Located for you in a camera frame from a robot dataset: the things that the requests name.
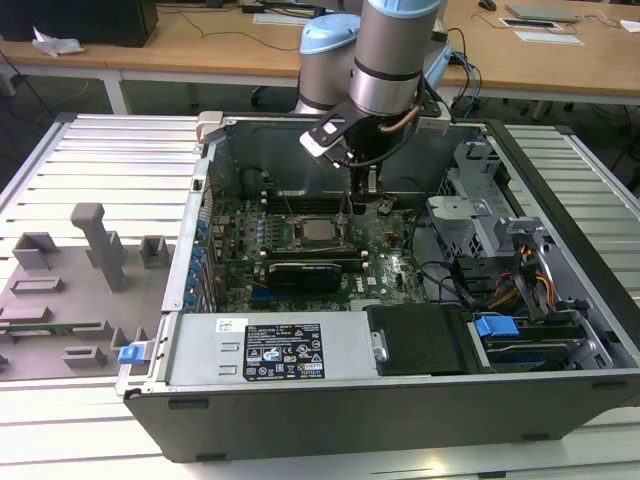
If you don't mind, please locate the green RAM stick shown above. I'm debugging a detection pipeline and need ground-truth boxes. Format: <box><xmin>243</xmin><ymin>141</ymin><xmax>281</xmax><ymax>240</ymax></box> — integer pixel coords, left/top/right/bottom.
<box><xmin>0</xmin><ymin>322</ymin><xmax>104</xmax><ymax>337</ymax></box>

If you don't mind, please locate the black office chair base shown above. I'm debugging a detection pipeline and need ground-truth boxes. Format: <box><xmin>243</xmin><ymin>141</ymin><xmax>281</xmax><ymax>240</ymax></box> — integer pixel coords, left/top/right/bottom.
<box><xmin>249</xmin><ymin>84</ymin><xmax>275</xmax><ymax>109</ymax></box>

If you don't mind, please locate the grey closed laptop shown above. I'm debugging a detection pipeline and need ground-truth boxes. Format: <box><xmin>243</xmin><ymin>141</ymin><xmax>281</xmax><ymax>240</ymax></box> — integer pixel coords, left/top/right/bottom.
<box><xmin>503</xmin><ymin>2</ymin><xmax>584</xmax><ymax>25</ymax></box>

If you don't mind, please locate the black plastic shroud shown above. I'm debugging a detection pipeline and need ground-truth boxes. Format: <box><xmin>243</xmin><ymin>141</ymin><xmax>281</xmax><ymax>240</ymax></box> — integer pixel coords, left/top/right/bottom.
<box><xmin>366</xmin><ymin>303</ymin><xmax>476</xmax><ymax>377</ymax></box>

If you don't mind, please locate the crumpled white paper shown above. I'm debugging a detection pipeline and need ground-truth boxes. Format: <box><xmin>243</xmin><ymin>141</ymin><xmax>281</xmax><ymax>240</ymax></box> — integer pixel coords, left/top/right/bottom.
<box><xmin>31</xmin><ymin>25</ymin><xmax>86</xmax><ymax>57</ymax></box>

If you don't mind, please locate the CPU socket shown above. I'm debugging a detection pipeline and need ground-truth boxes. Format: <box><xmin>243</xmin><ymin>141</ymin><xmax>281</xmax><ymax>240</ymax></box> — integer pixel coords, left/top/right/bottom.
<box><xmin>287</xmin><ymin>212</ymin><xmax>351</xmax><ymax>251</ymax></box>

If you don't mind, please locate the silver square CPU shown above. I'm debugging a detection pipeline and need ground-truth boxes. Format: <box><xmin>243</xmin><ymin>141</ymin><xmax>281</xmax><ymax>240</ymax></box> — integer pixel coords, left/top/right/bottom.
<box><xmin>299</xmin><ymin>219</ymin><xmax>335</xmax><ymax>242</ymax></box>

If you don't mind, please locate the black graphics card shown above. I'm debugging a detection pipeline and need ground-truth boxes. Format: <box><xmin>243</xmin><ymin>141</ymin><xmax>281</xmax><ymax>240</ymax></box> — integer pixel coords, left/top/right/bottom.
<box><xmin>266</xmin><ymin>259</ymin><xmax>345</xmax><ymax>290</ymax></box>

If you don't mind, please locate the blue cable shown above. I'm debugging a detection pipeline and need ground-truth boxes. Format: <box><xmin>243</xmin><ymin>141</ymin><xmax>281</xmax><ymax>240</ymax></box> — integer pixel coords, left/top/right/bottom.
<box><xmin>449</xmin><ymin>49</ymin><xmax>484</xmax><ymax>119</ymax></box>

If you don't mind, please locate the beige plastic clamp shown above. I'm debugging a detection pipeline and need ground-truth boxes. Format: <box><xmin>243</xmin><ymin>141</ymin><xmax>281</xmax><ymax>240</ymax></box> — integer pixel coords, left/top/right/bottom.
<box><xmin>196</xmin><ymin>110</ymin><xmax>225</xmax><ymax>144</ymax></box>

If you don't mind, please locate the green motherboard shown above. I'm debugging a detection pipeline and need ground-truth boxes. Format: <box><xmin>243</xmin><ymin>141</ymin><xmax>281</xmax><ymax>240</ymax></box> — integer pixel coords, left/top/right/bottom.
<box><xmin>207</xmin><ymin>192</ymin><xmax>436</xmax><ymax>312</ymax></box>

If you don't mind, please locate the black grey PC case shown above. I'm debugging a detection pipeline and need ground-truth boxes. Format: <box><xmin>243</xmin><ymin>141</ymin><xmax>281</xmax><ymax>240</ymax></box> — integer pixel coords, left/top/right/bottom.
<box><xmin>115</xmin><ymin>112</ymin><xmax>640</xmax><ymax>464</ymax></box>

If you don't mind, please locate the small silver latch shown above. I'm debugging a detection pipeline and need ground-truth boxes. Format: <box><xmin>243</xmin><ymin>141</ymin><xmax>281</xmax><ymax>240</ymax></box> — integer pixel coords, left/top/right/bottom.
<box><xmin>370</xmin><ymin>328</ymin><xmax>389</xmax><ymax>362</ymax></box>

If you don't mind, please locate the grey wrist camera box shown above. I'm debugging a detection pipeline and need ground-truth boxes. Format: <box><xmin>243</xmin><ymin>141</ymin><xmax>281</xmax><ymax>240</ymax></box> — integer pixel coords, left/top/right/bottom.
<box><xmin>417</xmin><ymin>115</ymin><xmax>450</xmax><ymax>135</ymax></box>

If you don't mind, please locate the silver metal drive cage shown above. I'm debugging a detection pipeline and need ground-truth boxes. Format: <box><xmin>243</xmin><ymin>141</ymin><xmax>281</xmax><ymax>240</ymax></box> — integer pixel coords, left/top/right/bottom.
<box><xmin>427</xmin><ymin>139</ymin><xmax>549</xmax><ymax>261</ymax></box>

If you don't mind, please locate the black cylinder part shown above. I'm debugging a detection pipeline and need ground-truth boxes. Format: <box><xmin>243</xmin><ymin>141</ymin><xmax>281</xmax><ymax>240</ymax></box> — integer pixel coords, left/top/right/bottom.
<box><xmin>239</xmin><ymin>168</ymin><xmax>262</xmax><ymax>197</ymax></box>

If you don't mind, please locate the grey parts rack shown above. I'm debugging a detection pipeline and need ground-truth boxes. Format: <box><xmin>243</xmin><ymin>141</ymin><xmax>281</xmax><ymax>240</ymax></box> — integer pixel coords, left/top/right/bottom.
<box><xmin>0</xmin><ymin>202</ymin><xmax>169</xmax><ymax>382</ymax></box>

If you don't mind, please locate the orange yellow wire bundle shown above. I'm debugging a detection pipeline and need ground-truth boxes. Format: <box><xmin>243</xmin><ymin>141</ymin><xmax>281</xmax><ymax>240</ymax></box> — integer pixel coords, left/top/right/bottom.
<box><xmin>492</xmin><ymin>242</ymin><xmax>559</xmax><ymax>314</ymax></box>

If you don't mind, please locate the thick black cable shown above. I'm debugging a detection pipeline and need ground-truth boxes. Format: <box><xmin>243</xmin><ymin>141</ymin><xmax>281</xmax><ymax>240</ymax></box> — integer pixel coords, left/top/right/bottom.
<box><xmin>417</xmin><ymin>259</ymin><xmax>481</xmax><ymax>307</ymax></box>

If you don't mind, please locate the silver power supply unit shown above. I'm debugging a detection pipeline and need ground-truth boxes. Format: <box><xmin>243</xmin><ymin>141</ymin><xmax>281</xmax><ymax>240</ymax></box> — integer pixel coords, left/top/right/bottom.
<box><xmin>158</xmin><ymin>310</ymin><xmax>380</xmax><ymax>387</ymax></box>

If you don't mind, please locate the desk cable port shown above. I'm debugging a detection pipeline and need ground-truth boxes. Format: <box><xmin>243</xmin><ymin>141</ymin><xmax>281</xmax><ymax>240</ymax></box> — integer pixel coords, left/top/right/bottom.
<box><xmin>499</xmin><ymin>17</ymin><xmax>562</xmax><ymax>31</ymax></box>

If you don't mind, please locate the light wooden desk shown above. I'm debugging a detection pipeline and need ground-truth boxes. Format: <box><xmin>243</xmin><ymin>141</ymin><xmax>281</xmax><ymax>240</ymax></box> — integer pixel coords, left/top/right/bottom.
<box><xmin>107</xmin><ymin>0</ymin><xmax>640</xmax><ymax>121</ymax></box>
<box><xmin>0</xmin><ymin>38</ymin><xmax>124</xmax><ymax>115</ymax></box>

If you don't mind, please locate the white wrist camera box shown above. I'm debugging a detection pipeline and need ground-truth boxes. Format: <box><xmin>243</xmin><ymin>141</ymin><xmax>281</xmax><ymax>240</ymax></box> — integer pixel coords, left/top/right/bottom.
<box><xmin>298</xmin><ymin>119</ymin><xmax>349</xmax><ymax>159</ymax></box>

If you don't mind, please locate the black computer tower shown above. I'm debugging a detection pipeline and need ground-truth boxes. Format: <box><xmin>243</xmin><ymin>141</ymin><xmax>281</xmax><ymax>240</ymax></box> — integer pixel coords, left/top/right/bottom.
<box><xmin>0</xmin><ymin>0</ymin><xmax>160</xmax><ymax>49</ymax></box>

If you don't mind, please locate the hard disk in blue carrier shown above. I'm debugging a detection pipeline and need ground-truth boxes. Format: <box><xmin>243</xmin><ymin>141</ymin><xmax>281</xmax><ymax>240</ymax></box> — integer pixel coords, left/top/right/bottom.
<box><xmin>469</xmin><ymin>313</ymin><xmax>589</xmax><ymax>374</ymax></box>

